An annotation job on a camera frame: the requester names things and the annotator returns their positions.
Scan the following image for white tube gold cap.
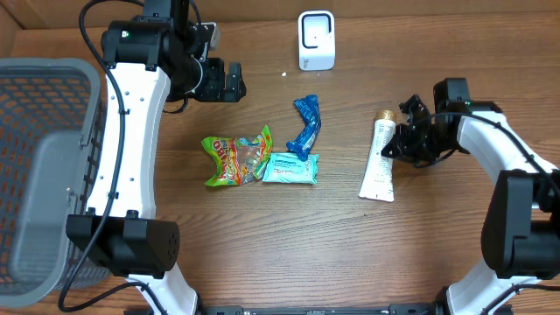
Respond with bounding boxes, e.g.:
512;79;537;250
359;110;396;202

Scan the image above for colourful gummy candy bag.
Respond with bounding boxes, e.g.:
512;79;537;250
201;126;273;187

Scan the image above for blue snack wrapper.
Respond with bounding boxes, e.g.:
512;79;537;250
286;94;322;161

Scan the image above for teal wet wipes pack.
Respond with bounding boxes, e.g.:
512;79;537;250
262;152;319;185

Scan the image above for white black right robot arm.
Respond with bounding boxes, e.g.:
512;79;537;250
381;78;559;315

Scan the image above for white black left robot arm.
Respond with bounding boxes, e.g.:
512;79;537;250
66;0;246;315

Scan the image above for white barcode scanner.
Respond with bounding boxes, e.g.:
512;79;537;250
297;10;336;72

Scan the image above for grey plastic mesh basket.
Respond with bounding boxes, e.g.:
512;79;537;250
1;58;108;308

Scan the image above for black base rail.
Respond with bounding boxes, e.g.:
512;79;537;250
195;297;449;315

